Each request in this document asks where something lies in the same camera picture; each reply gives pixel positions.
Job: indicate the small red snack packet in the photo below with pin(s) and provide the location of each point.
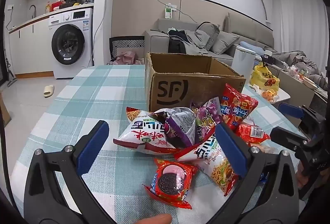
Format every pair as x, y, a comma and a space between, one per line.
251, 133

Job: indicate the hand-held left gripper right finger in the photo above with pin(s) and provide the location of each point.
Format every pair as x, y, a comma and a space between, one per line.
230, 151

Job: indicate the grey backpack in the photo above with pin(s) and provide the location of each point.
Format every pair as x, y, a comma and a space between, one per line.
208, 33

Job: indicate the red box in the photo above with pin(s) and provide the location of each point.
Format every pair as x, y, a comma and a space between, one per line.
57, 6

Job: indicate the white washing machine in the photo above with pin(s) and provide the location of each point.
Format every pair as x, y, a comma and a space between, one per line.
69, 43

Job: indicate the purple silver snack packet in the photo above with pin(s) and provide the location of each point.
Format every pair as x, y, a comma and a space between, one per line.
180, 123

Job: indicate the person's left hand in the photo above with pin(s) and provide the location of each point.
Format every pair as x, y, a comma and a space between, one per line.
154, 220

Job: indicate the pink cloth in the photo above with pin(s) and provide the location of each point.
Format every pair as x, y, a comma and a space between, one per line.
126, 57

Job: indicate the yellow bottle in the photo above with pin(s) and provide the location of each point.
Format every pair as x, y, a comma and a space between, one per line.
47, 8

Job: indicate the white trash bin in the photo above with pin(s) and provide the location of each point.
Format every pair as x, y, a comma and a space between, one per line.
242, 61

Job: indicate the person's right hand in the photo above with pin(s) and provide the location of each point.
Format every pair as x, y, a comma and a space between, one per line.
301, 177

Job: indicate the pile of dark clothes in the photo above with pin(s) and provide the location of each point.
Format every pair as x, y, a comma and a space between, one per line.
180, 43

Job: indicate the light blue cushion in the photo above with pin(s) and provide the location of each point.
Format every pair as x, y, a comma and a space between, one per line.
251, 46

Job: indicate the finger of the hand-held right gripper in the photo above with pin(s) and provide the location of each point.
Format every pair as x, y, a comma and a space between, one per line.
287, 137
291, 110

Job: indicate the green white wall device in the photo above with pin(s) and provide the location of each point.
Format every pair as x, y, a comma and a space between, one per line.
168, 13

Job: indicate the white red noodle snack packet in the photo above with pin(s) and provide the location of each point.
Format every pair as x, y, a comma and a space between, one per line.
139, 136

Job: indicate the floor mop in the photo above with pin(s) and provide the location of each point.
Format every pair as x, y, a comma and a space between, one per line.
10, 74

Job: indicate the white lower kitchen cabinet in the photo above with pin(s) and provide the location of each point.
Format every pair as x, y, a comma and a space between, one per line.
31, 43

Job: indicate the purple cartoon snack packet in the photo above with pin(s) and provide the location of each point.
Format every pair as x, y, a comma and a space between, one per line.
206, 118

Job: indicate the grey sofa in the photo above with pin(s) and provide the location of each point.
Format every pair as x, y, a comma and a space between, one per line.
157, 40

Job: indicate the yellow plastic bag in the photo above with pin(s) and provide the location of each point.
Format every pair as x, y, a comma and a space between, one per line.
264, 78

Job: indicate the red snack packet blue label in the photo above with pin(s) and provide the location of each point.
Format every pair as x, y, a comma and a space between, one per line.
237, 107

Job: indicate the black patterned chair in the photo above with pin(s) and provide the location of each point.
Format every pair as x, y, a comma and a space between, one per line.
126, 44

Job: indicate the grey pillow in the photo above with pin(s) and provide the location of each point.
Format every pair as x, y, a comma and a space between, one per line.
224, 42

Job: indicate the beige slipper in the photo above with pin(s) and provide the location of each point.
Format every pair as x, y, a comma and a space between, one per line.
49, 91

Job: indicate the grey blanket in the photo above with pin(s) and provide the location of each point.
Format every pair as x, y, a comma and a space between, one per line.
304, 64

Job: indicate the brown cardboard box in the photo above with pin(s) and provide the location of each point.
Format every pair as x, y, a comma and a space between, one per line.
206, 84

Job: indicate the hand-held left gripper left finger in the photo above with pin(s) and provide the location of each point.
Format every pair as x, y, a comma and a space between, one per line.
92, 148

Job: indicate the black kitchen faucet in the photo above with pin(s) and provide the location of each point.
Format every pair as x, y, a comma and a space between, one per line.
34, 11

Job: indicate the red cookie packet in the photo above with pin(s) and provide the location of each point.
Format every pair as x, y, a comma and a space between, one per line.
170, 182

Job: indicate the oranges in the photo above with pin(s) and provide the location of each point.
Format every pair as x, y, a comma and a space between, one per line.
269, 95

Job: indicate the teal plaid tablecloth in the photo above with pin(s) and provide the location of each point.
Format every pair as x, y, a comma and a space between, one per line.
90, 89

